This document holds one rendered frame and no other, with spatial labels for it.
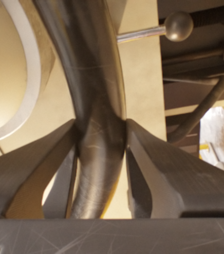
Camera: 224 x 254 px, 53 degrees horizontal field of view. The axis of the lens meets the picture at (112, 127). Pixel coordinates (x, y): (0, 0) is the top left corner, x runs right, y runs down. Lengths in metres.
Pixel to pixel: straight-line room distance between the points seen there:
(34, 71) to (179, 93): 0.95
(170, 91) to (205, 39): 0.28
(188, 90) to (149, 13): 0.85
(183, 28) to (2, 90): 0.21
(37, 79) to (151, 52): 0.17
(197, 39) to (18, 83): 1.01
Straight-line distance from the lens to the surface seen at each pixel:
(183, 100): 1.16
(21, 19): 0.23
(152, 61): 0.34
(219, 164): 3.42
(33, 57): 0.24
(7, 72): 0.24
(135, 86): 0.35
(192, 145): 1.36
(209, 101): 0.60
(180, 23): 0.29
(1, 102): 0.26
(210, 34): 1.19
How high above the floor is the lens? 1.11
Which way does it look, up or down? 5 degrees up
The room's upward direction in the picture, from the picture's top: 100 degrees counter-clockwise
